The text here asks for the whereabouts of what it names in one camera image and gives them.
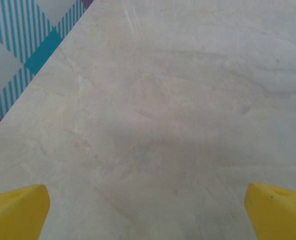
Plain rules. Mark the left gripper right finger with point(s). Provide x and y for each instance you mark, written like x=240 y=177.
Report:
x=280 y=217

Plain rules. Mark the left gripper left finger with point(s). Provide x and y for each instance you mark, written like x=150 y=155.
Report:
x=15 y=215

